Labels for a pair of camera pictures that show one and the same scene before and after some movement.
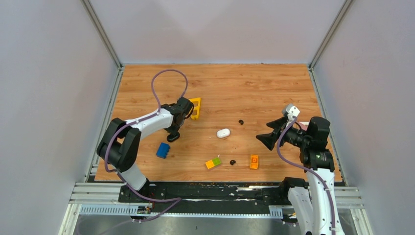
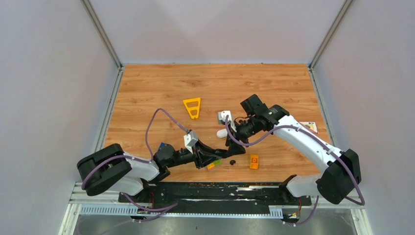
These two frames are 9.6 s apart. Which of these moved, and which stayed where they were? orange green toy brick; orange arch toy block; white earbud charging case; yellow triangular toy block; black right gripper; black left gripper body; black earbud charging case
Moved: black right gripper; black left gripper body; black earbud charging case
Stayed: orange arch toy block; yellow triangular toy block; orange green toy brick; white earbud charging case
